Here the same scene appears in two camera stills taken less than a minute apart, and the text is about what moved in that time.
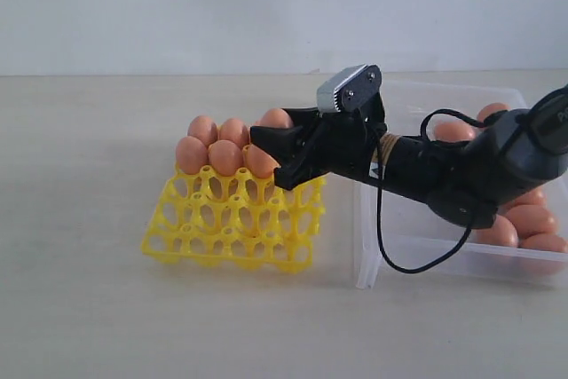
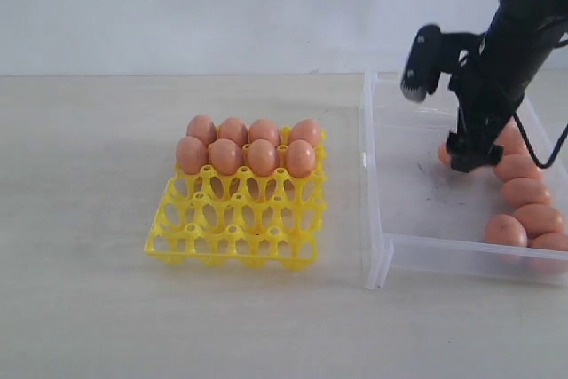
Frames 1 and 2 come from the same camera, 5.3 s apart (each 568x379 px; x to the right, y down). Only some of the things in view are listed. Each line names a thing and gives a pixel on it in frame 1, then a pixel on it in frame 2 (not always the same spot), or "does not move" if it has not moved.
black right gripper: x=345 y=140 → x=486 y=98
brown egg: x=260 y=162 does not move
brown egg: x=225 y=156 does not move
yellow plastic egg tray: x=240 y=219 does not move
